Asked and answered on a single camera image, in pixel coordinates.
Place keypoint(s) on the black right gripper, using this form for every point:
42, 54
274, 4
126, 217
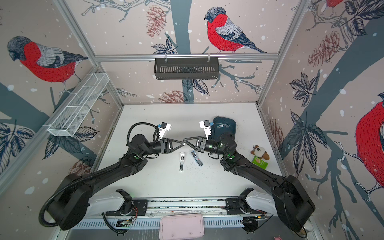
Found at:
201, 148

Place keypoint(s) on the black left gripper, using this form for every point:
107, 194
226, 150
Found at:
166, 146

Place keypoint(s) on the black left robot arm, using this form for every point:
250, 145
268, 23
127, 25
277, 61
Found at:
70, 203

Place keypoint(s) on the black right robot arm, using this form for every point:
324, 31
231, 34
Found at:
293, 204

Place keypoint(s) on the teal plastic tray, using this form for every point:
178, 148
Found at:
222, 125

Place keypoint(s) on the brown plush dog toy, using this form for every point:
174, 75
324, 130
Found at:
260, 152

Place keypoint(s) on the green snack packet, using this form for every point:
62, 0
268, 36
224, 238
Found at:
260, 162

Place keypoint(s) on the pink plastic box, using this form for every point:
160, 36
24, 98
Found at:
182, 227

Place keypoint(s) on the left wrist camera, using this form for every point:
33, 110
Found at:
163, 128

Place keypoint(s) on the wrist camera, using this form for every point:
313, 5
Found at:
206, 126
163, 128

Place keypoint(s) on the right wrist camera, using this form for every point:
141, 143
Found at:
206, 126

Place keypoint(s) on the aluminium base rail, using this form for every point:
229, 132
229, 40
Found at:
216, 212

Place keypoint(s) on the white mesh wall shelf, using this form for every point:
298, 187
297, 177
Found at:
81, 102

